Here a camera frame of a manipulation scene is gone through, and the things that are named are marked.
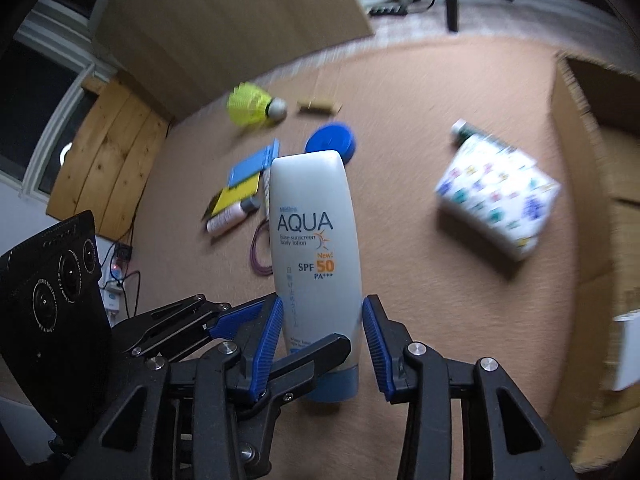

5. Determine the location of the small pink bottle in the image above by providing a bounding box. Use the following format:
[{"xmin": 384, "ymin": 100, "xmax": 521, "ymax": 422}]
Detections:
[{"xmin": 206, "ymin": 195, "xmax": 262, "ymax": 236}]

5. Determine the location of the white window frame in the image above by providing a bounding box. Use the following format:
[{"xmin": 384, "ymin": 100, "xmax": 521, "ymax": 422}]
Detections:
[{"xmin": 12, "ymin": 0, "xmax": 121, "ymax": 196}]

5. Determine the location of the pine wood panel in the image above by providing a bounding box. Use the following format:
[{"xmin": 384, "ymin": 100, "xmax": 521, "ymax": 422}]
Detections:
[{"xmin": 46, "ymin": 72, "xmax": 173, "ymax": 238}]

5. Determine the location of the green white glue stick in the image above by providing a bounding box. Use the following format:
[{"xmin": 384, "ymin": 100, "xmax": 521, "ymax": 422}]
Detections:
[{"xmin": 450, "ymin": 119, "xmax": 481, "ymax": 148}]

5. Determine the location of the yellow white tube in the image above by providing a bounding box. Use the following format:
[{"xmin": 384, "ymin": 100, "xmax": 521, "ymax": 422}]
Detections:
[{"xmin": 201, "ymin": 172, "xmax": 263, "ymax": 222}]

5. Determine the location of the small brown block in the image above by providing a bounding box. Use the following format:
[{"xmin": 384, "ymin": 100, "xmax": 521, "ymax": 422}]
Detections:
[{"xmin": 296, "ymin": 97, "xmax": 343, "ymax": 115}]

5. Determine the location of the blue round lid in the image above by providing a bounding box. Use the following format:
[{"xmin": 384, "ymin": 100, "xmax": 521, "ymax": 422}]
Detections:
[{"xmin": 304, "ymin": 122, "xmax": 358, "ymax": 166}]

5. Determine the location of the yellow shuttlecock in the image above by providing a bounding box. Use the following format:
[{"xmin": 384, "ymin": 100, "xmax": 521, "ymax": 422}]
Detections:
[{"xmin": 226, "ymin": 81, "xmax": 288, "ymax": 128}]

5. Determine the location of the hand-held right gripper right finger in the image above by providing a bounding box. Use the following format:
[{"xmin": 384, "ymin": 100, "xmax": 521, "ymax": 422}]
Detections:
[{"xmin": 362, "ymin": 295, "xmax": 576, "ymax": 480}]

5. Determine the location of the purple hair tie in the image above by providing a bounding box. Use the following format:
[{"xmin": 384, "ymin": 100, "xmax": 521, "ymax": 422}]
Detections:
[{"xmin": 250, "ymin": 220, "xmax": 275, "ymax": 277}]

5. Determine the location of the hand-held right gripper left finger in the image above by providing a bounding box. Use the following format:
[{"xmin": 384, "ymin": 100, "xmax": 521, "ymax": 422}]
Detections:
[{"xmin": 60, "ymin": 295, "xmax": 286, "ymax": 480}]

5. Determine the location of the cardboard box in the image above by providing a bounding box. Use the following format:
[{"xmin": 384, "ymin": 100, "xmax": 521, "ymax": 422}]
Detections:
[{"xmin": 550, "ymin": 52, "xmax": 640, "ymax": 471}]

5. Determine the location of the light wooden board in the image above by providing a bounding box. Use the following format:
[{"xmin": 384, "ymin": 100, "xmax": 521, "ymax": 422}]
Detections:
[{"xmin": 92, "ymin": 0, "xmax": 376, "ymax": 123}]

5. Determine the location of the white power strip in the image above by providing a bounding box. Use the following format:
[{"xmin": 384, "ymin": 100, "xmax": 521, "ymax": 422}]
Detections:
[{"xmin": 97, "ymin": 280, "xmax": 126, "ymax": 326}]

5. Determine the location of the printed tissue pack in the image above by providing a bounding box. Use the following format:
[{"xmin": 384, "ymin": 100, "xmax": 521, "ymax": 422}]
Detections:
[{"xmin": 434, "ymin": 135, "xmax": 562, "ymax": 261}]

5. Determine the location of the white sunscreen bottle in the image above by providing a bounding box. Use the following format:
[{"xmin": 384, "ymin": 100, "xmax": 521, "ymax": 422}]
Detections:
[{"xmin": 267, "ymin": 150, "xmax": 363, "ymax": 403}]

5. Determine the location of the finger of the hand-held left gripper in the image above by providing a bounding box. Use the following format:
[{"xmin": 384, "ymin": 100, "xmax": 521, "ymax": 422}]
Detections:
[
  {"xmin": 114, "ymin": 294, "xmax": 268, "ymax": 360},
  {"xmin": 239, "ymin": 336, "xmax": 352, "ymax": 423}
]

